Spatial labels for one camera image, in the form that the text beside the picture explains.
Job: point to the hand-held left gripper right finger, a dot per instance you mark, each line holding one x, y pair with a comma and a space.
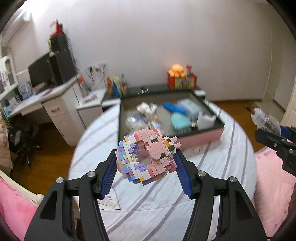
185, 177

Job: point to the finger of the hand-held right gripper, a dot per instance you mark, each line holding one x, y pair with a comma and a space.
269, 139
288, 134

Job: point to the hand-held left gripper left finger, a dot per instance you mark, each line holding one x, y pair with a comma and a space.
109, 176

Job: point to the glass bottle with cork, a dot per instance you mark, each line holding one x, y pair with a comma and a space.
263, 118

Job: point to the pink purple block figure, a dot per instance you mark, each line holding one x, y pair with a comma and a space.
148, 160

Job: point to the pink storage box black rim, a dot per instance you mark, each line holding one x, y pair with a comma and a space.
196, 136

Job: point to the clear round container teal lid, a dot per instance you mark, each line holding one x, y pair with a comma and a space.
180, 121

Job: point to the white plastic holder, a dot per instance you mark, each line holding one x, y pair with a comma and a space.
205, 121

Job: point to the pink doll figurine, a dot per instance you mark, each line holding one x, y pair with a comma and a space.
156, 122

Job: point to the blue highlighter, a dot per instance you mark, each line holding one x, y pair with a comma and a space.
173, 107

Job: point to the clear plastic box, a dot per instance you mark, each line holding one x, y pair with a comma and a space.
190, 106

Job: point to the white bunny figure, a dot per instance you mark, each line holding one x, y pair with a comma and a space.
145, 109

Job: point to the person's right forearm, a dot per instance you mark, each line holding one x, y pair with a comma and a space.
291, 208

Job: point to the pink blanket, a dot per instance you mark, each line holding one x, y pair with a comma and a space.
270, 197

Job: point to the white door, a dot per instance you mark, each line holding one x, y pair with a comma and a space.
268, 74

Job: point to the white side cabinet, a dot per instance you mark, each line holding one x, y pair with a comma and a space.
92, 109

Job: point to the white desk with drawers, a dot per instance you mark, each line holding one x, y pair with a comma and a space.
57, 115

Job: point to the pink packet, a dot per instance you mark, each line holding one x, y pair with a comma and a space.
90, 98

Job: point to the orange snack bag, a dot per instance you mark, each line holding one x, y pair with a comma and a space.
109, 85

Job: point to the blue yellow snack bag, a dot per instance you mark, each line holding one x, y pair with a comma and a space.
118, 85

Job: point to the black flashlight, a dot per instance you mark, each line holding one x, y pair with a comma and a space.
143, 90

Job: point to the black low bench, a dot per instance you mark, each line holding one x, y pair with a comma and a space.
159, 88

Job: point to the red cap bottle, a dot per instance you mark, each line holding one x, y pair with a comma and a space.
82, 87

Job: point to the black office chair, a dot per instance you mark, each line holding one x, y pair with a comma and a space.
20, 141

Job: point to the orange toy box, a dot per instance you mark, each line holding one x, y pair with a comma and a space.
182, 81

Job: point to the pink plush cushion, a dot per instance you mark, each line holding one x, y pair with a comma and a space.
13, 208

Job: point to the red white toy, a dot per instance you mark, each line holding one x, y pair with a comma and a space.
189, 69

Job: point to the orange octopus plush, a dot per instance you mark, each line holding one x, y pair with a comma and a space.
177, 69

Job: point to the blue white box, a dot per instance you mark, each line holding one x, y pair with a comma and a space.
26, 90

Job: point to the black computer tower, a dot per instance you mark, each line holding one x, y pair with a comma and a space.
62, 66

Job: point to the black computer monitor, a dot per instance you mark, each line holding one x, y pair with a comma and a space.
39, 69

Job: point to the black speaker box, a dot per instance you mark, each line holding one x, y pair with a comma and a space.
59, 42

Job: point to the white glass-door cabinet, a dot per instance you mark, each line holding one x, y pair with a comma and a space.
7, 69

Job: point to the red box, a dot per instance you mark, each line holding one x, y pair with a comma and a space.
57, 27

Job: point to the white air conditioner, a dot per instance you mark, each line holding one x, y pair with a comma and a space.
16, 27

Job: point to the white door frame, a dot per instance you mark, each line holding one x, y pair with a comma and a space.
289, 81

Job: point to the white bed frame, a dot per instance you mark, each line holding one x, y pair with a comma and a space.
25, 192

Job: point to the white wall outlet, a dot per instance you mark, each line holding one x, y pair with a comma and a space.
97, 67

